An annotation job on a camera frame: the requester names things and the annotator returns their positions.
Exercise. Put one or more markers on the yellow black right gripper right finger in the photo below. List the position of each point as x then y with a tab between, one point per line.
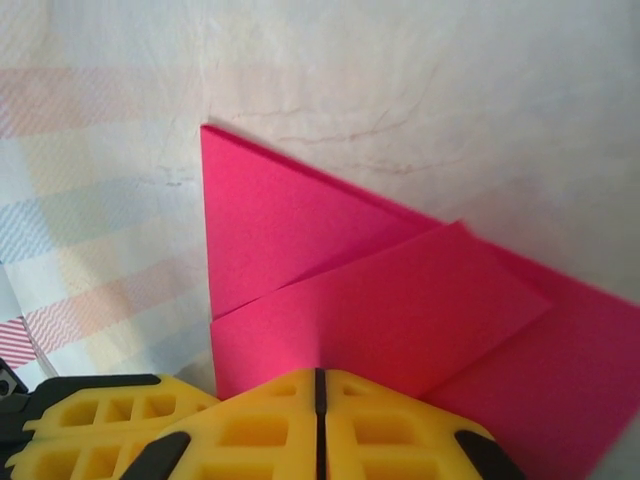
400	440

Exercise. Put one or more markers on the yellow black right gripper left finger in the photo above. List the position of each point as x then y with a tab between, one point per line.
240	435

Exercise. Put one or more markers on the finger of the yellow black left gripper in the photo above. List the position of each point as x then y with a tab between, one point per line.
75	460
100	410

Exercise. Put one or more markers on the pink paper sheet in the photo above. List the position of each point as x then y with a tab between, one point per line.
300	225

